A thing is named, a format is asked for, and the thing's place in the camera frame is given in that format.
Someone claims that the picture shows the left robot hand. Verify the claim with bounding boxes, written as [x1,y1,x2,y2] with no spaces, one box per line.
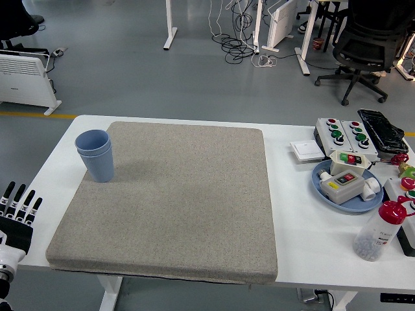
[0,181,43,267]

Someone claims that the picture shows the blue ribbed cup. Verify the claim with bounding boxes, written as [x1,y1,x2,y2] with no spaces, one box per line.
[79,147,115,183]
[75,129,112,159]

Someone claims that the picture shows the white table leg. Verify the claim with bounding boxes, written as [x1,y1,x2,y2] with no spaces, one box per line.
[99,275,124,311]
[333,290,359,311]

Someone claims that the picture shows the grey-brown mat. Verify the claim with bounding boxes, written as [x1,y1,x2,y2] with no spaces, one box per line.
[45,121,279,286]

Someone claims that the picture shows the white four-button control box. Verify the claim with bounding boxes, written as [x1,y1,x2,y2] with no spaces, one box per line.
[316,117,353,156]
[338,120,379,162]

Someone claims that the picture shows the blue plate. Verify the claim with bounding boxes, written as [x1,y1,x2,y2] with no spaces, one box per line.
[311,161,385,214]

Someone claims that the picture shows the white plastic pipe fitting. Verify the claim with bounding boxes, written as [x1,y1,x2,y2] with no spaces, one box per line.
[361,176,381,202]

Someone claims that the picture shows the clear bottle with red cap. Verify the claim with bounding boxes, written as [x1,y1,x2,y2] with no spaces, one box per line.
[353,197,410,262]

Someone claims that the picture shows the white emergency stop button box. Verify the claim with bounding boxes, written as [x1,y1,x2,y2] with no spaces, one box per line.
[383,176,415,257]

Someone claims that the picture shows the black plastic tray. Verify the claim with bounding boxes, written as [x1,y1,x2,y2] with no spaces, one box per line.
[357,108,410,153]

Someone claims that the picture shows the black table height control panel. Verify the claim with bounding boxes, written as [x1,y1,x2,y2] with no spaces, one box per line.
[379,293,415,303]

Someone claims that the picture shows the black mesh office chair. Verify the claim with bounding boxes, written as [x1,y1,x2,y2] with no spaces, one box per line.
[314,0,415,106]

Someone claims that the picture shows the white panel heater with handle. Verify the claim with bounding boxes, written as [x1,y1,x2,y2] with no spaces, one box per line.
[0,50,62,117]

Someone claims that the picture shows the black floor cable bundle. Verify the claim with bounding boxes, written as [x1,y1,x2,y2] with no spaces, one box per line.
[212,0,260,64]

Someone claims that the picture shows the white hanging cable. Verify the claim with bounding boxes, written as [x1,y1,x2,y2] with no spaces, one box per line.
[207,0,224,36]

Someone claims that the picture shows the white wall switch plate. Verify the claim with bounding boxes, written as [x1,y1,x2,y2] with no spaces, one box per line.
[289,139,325,163]

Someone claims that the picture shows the white cable with power strip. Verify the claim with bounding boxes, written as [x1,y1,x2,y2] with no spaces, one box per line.
[251,53,278,69]

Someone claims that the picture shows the grey red-black button switch box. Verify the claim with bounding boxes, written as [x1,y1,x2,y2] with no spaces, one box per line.
[320,170,366,205]

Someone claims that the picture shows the white green-red button switch box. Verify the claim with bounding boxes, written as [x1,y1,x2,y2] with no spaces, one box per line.
[329,150,375,178]

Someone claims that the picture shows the brass valve with red handle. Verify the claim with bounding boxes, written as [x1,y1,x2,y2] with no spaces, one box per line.
[390,154,411,178]

